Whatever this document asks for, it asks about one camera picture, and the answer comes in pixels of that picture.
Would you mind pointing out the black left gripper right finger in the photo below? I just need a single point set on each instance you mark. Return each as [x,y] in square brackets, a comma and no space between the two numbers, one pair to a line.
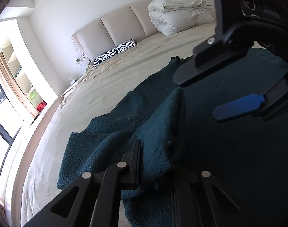
[197,200]

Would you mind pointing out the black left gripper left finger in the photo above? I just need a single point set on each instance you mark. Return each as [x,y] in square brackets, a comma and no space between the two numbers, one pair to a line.
[93,199]

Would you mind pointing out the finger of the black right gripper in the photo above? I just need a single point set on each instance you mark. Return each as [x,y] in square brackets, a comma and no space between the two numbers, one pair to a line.
[267,106]
[210,57]

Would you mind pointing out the dark teal knit sweater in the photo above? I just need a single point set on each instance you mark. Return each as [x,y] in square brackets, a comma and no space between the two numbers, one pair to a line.
[248,156]

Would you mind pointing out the folded white duvet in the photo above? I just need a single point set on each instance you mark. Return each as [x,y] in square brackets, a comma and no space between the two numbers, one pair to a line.
[173,16]

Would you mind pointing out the zebra print pillow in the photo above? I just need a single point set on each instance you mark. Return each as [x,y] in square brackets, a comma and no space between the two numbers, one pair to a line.
[113,52]

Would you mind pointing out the beige bed sheet mattress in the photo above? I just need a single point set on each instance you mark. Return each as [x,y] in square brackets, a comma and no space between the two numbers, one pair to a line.
[97,93]

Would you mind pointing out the red box on shelf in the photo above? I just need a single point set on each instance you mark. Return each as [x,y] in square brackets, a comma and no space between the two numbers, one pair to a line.
[41,106]

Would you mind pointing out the dark framed window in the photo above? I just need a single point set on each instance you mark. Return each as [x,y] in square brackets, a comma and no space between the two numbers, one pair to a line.
[10,125]

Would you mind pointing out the beige window curtain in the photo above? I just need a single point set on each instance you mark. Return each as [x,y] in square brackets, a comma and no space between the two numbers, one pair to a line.
[14,93]

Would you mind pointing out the white wall shelf unit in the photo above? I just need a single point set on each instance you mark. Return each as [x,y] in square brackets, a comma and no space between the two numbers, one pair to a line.
[19,74]

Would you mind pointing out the charger with white cable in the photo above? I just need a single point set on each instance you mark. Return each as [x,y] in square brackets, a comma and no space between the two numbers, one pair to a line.
[80,59]

